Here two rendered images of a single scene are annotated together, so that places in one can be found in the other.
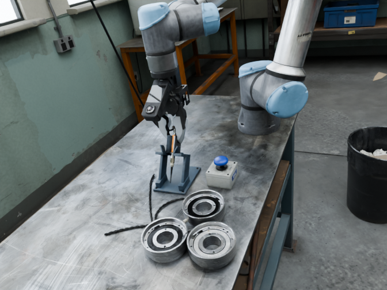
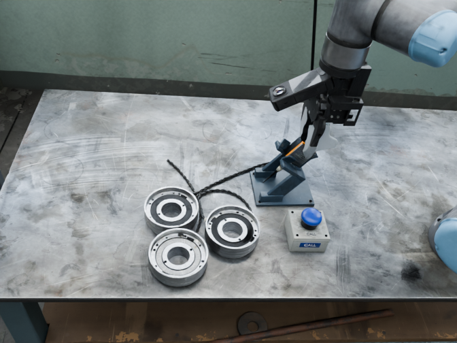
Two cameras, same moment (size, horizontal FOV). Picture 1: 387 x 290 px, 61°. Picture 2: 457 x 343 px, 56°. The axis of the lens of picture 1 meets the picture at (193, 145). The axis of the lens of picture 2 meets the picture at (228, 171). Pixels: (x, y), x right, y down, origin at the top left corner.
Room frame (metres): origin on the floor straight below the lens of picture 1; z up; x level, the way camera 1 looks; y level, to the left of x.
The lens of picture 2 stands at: (0.28, -0.39, 1.48)
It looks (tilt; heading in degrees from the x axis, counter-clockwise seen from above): 44 degrees down; 52
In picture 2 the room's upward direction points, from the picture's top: 8 degrees clockwise
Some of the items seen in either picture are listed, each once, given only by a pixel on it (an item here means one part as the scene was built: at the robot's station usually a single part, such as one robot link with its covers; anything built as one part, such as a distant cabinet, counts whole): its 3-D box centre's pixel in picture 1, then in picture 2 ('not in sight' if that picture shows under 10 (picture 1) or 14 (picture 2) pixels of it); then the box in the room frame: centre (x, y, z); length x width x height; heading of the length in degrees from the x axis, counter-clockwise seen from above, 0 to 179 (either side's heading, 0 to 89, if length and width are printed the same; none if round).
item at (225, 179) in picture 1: (223, 172); (309, 230); (0.75, -0.07, 0.82); 0.08 x 0.07 x 0.05; 151
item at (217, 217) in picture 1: (204, 209); (232, 232); (0.61, 0.00, 0.82); 0.10 x 0.10 x 0.04
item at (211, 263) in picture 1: (212, 245); (178, 258); (0.50, 0.00, 0.82); 0.10 x 0.10 x 0.04
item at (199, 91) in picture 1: (190, 63); not in sight; (3.38, -0.11, 0.39); 1.50 x 0.62 x 0.78; 151
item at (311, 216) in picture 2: (221, 166); (309, 222); (0.75, -0.07, 0.85); 0.04 x 0.04 x 0.05
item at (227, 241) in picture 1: (212, 245); (178, 258); (0.50, 0.00, 0.82); 0.08 x 0.08 x 0.02
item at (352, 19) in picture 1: (351, 14); not in sight; (3.67, -1.94, 0.56); 0.52 x 0.38 x 0.22; 58
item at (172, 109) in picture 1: (169, 90); (335, 90); (0.83, 0.04, 1.06); 0.09 x 0.08 x 0.12; 154
